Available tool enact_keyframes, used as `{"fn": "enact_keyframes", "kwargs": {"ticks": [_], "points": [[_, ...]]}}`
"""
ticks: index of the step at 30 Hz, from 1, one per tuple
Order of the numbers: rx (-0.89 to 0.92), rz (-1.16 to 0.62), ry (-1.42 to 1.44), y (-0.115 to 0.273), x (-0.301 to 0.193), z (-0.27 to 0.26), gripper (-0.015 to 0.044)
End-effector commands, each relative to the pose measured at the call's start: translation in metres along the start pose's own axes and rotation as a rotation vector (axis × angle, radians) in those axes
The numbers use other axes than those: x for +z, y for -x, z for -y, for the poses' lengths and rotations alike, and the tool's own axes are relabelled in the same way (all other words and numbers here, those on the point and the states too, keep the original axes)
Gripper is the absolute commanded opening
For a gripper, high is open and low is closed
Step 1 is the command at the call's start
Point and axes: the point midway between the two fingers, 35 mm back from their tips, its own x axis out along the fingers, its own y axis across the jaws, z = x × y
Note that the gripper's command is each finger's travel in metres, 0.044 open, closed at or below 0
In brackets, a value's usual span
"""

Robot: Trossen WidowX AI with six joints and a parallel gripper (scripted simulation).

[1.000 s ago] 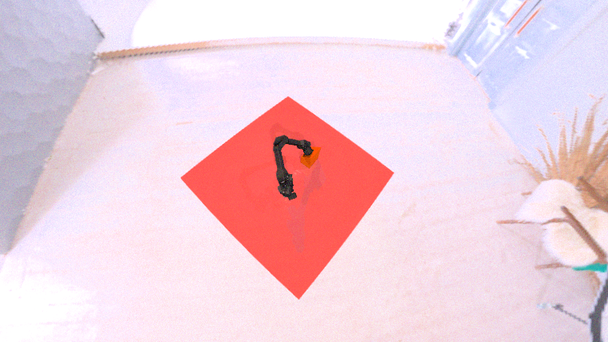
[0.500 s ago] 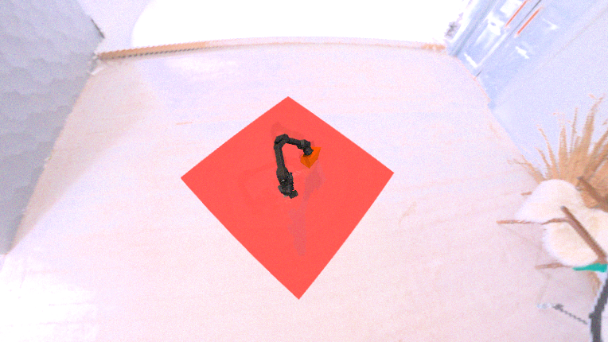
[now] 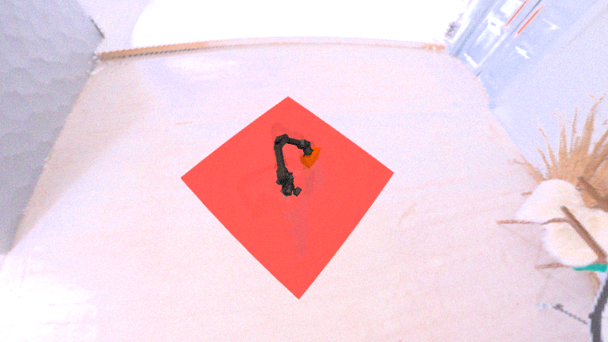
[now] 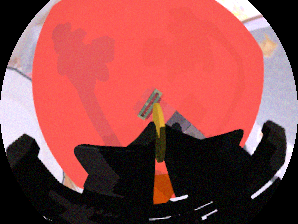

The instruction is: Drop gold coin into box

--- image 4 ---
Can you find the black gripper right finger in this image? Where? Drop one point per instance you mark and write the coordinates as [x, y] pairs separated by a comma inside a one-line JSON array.
[[186, 155]]

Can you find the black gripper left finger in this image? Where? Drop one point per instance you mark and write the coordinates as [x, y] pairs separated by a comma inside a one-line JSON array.
[[137, 160]]

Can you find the gold coin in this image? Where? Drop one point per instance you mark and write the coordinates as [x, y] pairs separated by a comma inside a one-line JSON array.
[[158, 118]]

